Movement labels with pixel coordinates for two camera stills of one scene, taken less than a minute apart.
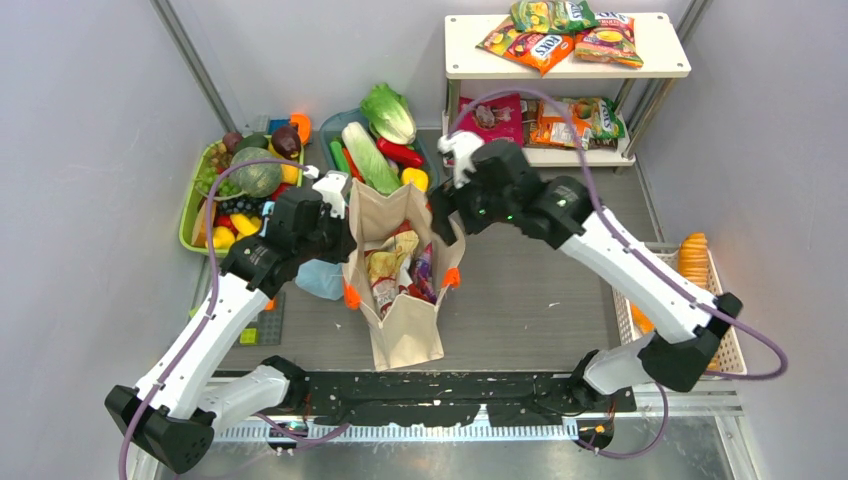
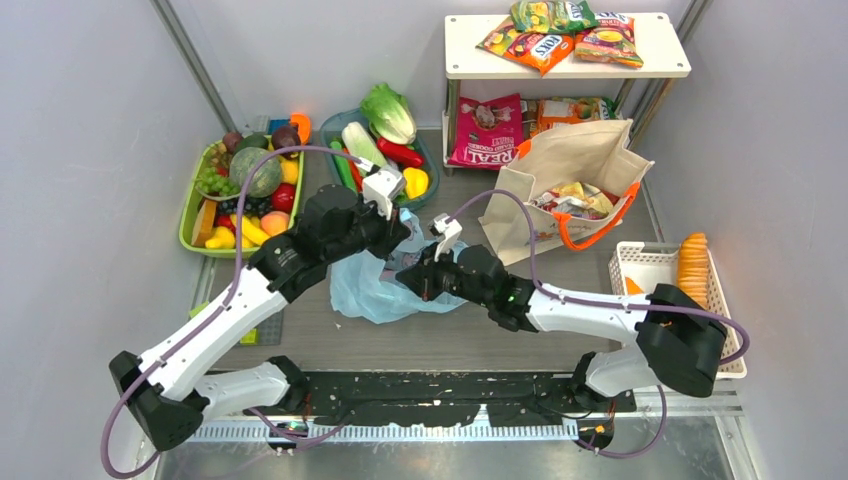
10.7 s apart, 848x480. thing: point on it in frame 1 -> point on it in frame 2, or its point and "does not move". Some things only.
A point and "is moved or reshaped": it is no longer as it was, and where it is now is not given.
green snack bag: x=553 y=16 does not move
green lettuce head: x=389 y=115 does not move
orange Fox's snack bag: x=540 y=51 does not move
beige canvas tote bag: x=412 y=330 -> x=578 y=184
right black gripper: x=448 y=208 -> x=424 y=277
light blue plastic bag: x=319 y=278 is moved or reshaped
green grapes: x=207 y=179 does not move
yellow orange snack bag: x=611 y=42 does not move
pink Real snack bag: x=493 y=119 does not move
